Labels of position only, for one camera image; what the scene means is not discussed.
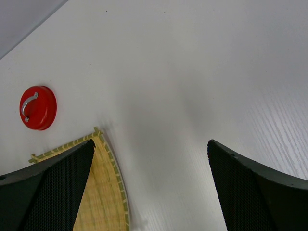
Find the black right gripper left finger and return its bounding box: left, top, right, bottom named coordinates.
left=0, top=140, right=95, bottom=231

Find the woven bamboo mat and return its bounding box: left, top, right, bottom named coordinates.
left=29, top=127, right=130, bottom=231

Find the red round lid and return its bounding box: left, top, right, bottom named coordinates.
left=19, top=85, right=57, bottom=131

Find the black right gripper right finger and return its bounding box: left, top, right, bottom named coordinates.
left=207, top=140, right=308, bottom=231

